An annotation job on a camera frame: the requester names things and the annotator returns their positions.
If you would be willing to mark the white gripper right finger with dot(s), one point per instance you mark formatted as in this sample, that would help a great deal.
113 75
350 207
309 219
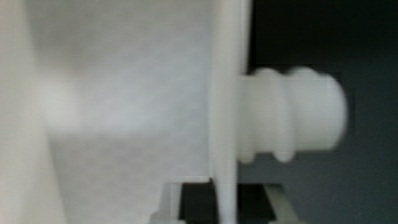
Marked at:
286 216

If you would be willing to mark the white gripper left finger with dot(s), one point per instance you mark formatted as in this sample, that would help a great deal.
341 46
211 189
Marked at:
165 215

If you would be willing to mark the white cabinet body box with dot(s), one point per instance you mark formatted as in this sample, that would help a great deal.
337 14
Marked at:
136 109

